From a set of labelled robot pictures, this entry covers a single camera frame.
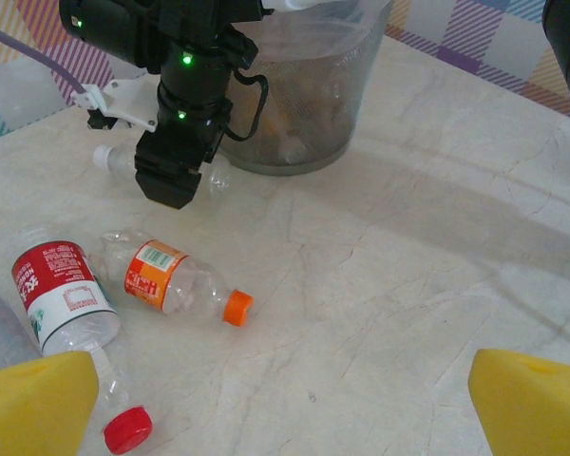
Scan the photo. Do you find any red and white label bottle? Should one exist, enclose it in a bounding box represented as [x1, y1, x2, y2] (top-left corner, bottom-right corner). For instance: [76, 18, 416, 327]
[10, 226, 155, 453]

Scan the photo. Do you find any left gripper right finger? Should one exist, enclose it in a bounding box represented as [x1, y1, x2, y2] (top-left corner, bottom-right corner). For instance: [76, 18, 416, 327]
[468, 348, 570, 456]

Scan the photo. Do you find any white cap clear bottle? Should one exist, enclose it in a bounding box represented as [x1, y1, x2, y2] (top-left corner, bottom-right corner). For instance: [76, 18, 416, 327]
[93, 144, 233, 199]

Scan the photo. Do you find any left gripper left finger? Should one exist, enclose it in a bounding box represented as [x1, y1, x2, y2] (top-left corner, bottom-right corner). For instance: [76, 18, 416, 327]
[0, 350, 101, 456]

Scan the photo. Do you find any blue cap blue label bottle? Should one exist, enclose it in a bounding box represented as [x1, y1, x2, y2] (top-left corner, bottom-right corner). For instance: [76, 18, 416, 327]
[0, 292, 44, 372]

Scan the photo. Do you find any silver wire mesh bin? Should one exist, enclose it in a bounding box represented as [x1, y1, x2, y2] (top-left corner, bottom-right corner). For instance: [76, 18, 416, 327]
[213, 0, 394, 177]

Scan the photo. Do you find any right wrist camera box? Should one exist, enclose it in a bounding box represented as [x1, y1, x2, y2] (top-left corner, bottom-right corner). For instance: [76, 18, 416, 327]
[70, 78, 161, 133]

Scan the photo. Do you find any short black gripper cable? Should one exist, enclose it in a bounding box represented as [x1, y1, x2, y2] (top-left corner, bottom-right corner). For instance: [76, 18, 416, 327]
[226, 68, 271, 143]

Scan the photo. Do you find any orange cap orange label bottle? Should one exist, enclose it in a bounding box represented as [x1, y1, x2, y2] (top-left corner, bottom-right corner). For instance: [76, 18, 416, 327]
[88, 229, 256, 329]

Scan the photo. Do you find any plaid cloth backdrop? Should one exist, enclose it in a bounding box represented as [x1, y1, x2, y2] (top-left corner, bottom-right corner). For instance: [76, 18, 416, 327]
[0, 0, 570, 146]

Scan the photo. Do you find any clear plastic bin liner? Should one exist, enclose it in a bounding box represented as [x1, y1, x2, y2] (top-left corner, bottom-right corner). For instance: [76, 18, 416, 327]
[265, 0, 393, 63]

